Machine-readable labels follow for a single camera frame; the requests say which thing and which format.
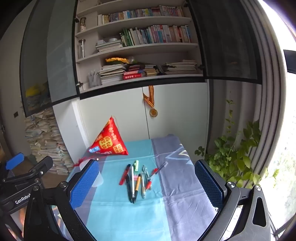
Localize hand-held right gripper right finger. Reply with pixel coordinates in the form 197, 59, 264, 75
195, 159, 271, 241

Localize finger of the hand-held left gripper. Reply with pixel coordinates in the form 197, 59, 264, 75
2, 156, 53, 186
0, 152, 25, 180

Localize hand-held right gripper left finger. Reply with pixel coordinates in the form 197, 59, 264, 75
23, 159, 100, 241

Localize translucent white pen cup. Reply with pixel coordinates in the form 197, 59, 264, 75
92, 171, 103, 189

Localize black pen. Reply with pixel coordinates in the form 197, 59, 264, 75
125, 174, 134, 204

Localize red cap gel pen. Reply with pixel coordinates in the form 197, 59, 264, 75
148, 162, 168, 180

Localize orange pen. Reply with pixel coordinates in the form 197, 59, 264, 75
134, 174, 141, 200

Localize red tassel charm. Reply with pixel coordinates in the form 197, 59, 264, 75
73, 155, 100, 169

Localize pile of paper stacks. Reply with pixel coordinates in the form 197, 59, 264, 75
24, 108, 75, 176

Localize green leafy plant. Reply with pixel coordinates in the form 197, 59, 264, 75
194, 100, 281, 189

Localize red pyramid pouch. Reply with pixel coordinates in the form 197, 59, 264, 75
88, 116, 129, 156

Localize blue grey tablecloth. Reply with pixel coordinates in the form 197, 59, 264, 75
66, 134, 223, 241

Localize yellow plush toy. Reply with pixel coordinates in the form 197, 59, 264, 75
25, 83, 48, 98

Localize white bookshelf cabinet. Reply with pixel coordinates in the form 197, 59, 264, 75
47, 0, 263, 153

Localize medal with striped ribbon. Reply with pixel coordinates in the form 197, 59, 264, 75
142, 86, 159, 118

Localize grey curtain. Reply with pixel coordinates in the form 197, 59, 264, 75
207, 0, 288, 188

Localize clear pen holder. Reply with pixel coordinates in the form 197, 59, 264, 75
87, 70, 102, 88

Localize glass cabinet door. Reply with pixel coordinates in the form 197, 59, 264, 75
20, 0, 80, 118
187, 0, 263, 84

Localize stack of magazines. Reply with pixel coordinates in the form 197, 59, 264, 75
99, 64, 128, 84

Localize stack of red books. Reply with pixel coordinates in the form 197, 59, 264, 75
122, 65, 147, 80

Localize stack of notebooks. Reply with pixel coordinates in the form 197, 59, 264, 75
162, 60, 199, 75

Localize clear tumbler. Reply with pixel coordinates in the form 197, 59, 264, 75
78, 39, 86, 59

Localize yellow flower bouquet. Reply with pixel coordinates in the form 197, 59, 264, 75
105, 57, 144, 67

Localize small stack of books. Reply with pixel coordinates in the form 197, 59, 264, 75
144, 64, 163, 77

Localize flat stack of grey books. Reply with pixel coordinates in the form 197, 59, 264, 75
96, 39, 123, 53

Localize black panel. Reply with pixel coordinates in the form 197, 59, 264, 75
283, 49, 296, 75

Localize row of colourful books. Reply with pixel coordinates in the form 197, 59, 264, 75
119, 24, 192, 47

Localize long row of thin books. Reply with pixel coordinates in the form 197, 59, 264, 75
97, 5, 185, 25

